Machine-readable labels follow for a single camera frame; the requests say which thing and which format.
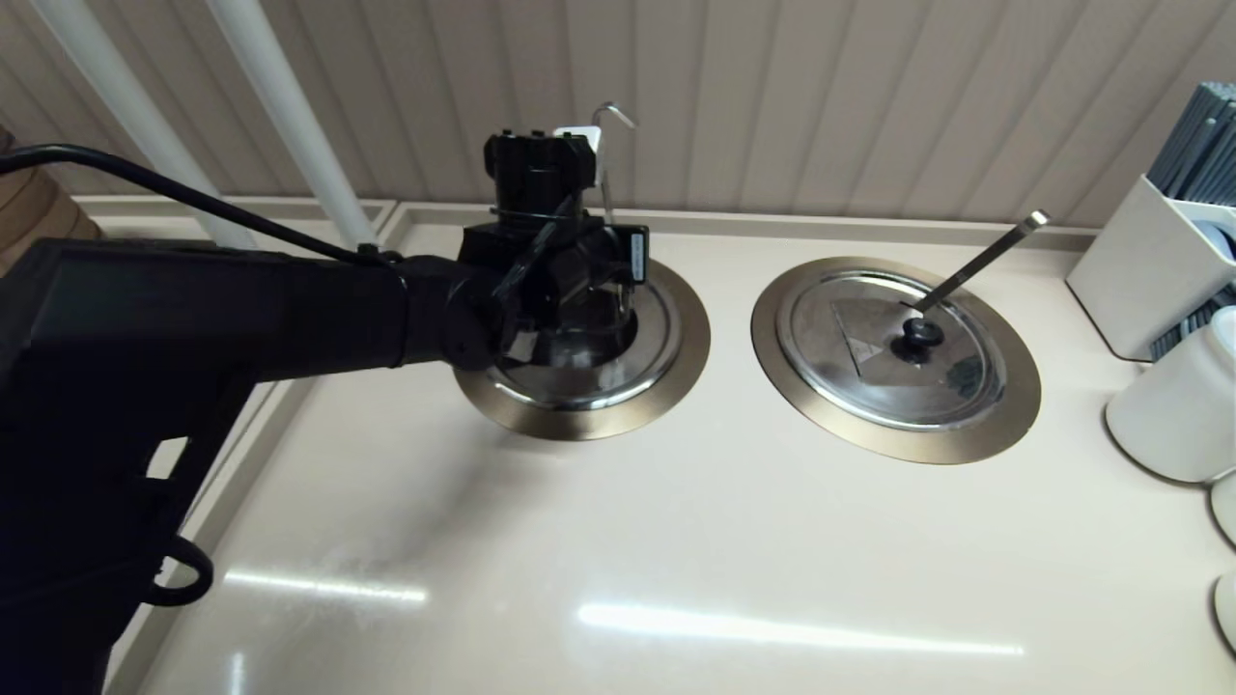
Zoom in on steel pot lid black knob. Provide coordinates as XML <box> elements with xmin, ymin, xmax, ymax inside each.
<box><xmin>777</xmin><ymin>270</ymin><xmax>1007</xmax><ymax>431</ymax></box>

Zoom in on grey chopsticks bundle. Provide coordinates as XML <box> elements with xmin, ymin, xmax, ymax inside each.
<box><xmin>1145</xmin><ymin>83</ymin><xmax>1236</xmax><ymax>361</ymax></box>

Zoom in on white blue-rimmed round item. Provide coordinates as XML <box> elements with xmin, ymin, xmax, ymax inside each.
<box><xmin>1192</xmin><ymin>222</ymin><xmax>1236</xmax><ymax>264</ymax></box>

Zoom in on white ceramic jar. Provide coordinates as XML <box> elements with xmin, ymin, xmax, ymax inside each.
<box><xmin>1106</xmin><ymin>307</ymin><xmax>1236</xmax><ymax>484</ymax></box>

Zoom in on steel ladle with straight handle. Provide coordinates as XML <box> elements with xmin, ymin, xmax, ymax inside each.
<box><xmin>908</xmin><ymin>210</ymin><xmax>1049</xmax><ymax>316</ymax></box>

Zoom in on white pole with base flange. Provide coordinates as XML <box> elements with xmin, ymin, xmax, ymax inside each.
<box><xmin>205</xmin><ymin>0</ymin><xmax>379</xmax><ymax>250</ymax></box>

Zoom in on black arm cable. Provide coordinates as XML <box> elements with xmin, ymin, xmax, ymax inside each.
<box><xmin>0</xmin><ymin>143</ymin><xmax>402</xmax><ymax>269</ymax></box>

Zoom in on steel ladle with hooked handle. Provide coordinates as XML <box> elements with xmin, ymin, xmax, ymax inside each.
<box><xmin>591</xmin><ymin>101</ymin><xmax>638</xmax><ymax>295</ymax></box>

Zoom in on stacked bamboo steamer baskets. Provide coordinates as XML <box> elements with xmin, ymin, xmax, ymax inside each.
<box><xmin>0</xmin><ymin>125</ymin><xmax>102</xmax><ymax>276</ymax></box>

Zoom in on white cutlery holder box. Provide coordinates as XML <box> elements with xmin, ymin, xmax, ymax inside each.
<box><xmin>1066</xmin><ymin>175</ymin><xmax>1236</xmax><ymax>363</ymax></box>

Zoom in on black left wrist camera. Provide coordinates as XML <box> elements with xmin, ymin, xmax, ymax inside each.
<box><xmin>483</xmin><ymin>124</ymin><xmax>606</xmax><ymax>221</ymax></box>

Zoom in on thin white pole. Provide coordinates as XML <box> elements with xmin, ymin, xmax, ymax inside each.
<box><xmin>29</xmin><ymin>0</ymin><xmax>260</xmax><ymax>252</ymax></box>

